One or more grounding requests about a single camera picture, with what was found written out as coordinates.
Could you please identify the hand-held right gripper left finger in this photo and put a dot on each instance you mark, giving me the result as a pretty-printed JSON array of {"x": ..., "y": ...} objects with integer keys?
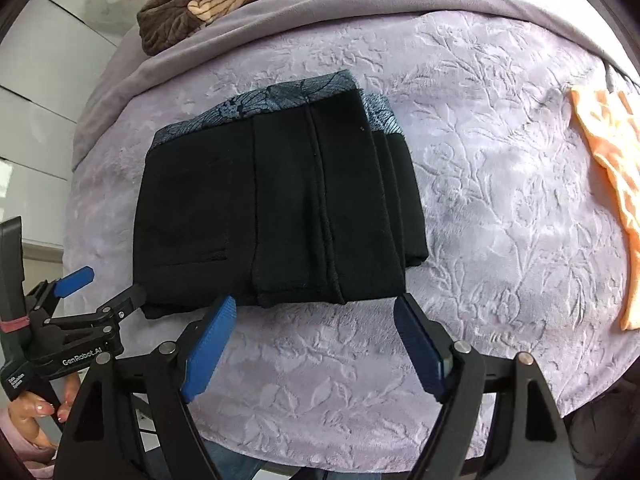
[{"x": 210, "y": 345}]

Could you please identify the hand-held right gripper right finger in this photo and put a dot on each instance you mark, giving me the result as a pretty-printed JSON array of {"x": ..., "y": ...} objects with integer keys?
[{"x": 421, "y": 347}]

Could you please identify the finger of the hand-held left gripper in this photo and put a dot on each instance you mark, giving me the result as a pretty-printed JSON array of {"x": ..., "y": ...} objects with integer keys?
[
  {"x": 122, "y": 305},
  {"x": 75, "y": 280}
]

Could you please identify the black pants with blue lining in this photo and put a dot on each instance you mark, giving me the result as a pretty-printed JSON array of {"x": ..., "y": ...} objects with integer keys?
[{"x": 280, "y": 200}]

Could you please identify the person's left forearm pink sleeve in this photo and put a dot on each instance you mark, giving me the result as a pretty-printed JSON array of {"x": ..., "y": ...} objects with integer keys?
[{"x": 20, "y": 460}]

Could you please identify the person's left hand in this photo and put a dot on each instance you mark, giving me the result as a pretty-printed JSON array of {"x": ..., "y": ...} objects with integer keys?
[{"x": 35, "y": 410}]

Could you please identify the person's blue jeans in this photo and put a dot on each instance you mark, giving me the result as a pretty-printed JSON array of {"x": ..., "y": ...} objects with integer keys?
[{"x": 240, "y": 466}]

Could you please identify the lavender embossed plush blanket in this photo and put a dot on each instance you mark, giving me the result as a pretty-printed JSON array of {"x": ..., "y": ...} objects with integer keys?
[{"x": 500, "y": 210}]

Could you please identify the white wardrobe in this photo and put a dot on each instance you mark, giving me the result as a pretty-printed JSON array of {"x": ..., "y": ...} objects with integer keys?
[{"x": 45, "y": 110}]

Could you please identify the orange cloth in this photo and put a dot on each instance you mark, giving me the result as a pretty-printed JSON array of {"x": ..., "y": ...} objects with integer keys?
[{"x": 615, "y": 160}]

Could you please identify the brown striped cloth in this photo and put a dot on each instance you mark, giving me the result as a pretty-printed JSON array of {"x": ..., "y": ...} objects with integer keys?
[{"x": 200, "y": 0}]

